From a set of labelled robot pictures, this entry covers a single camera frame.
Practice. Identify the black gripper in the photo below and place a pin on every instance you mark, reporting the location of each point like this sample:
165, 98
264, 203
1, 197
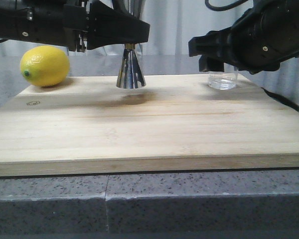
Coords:
260, 40

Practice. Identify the yellow lemon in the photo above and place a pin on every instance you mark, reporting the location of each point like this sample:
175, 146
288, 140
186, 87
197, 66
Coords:
44, 66

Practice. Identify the clear glass measuring beaker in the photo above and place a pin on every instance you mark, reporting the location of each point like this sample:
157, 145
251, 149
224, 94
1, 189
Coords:
226, 80

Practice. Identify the black gripper finger at jigger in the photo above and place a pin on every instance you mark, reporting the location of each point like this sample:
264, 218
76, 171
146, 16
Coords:
119, 24

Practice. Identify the light wooden cutting board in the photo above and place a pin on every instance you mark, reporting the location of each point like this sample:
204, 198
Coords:
176, 122

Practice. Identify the black gripper at jigger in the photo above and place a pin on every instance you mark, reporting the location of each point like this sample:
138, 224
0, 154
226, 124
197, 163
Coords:
53, 22

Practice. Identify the silver steel double jigger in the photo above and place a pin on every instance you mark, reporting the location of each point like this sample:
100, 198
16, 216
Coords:
130, 75

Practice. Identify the grey curtain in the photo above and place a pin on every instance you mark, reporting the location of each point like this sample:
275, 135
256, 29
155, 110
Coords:
172, 24

